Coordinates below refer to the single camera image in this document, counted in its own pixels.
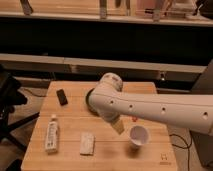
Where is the small black rectangular block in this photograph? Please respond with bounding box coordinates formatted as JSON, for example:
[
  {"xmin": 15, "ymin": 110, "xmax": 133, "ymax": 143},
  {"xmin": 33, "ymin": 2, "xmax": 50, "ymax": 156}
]
[{"xmin": 56, "ymin": 89, "xmax": 68, "ymax": 106}]

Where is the long wooden bench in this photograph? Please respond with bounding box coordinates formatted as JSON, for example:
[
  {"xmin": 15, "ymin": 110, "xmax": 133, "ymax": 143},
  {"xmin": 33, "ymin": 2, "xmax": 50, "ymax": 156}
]
[{"xmin": 0, "ymin": 53, "xmax": 206, "ymax": 82}]

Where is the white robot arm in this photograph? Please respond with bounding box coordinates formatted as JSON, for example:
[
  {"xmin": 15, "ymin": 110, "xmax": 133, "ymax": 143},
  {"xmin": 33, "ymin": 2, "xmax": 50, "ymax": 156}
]
[{"xmin": 87, "ymin": 73, "xmax": 213, "ymax": 136}]

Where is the white rectangular sponge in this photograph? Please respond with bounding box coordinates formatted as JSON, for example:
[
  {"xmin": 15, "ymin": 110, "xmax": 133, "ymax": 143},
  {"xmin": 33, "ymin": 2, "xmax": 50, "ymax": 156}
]
[{"xmin": 80, "ymin": 132, "xmax": 95, "ymax": 155}]

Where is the black office chair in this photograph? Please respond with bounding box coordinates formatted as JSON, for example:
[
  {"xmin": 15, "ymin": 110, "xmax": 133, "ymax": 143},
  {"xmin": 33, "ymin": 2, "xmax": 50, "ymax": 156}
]
[{"xmin": 0, "ymin": 64, "xmax": 39, "ymax": 151}]

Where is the orange carrot toy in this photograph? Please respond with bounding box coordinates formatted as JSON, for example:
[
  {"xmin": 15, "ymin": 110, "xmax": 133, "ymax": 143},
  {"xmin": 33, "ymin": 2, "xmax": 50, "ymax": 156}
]
[{"xmin": 132, "ymin": 116, "xmax": 138, "ymax": 122}]

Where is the white tube bottle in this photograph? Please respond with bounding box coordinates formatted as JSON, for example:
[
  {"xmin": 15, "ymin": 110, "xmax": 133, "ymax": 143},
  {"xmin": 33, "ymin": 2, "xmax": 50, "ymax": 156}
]
[{"xmin": 45, "ymin": 115, "xmax": 59, "ymax": 154}]

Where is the black cable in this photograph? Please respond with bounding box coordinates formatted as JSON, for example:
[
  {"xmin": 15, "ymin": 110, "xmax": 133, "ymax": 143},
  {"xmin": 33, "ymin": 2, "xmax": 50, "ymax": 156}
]
[{"xmin": 168, "ymin": 133, "xmax": 194, "ymax": 171}]

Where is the green bowl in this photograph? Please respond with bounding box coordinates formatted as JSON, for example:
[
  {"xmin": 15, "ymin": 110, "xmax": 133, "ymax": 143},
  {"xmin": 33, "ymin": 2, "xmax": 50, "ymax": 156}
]
[{"xmin": 85, "ymin": 88, "xmax": 99, "ymax": 116}]

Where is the white ceramic cup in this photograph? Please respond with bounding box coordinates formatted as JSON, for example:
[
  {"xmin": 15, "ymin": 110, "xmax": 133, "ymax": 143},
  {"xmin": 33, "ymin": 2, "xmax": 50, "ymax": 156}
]
[{"xmin": 129, "ymin": 125, "xmax": 149, "ymax": 149}]

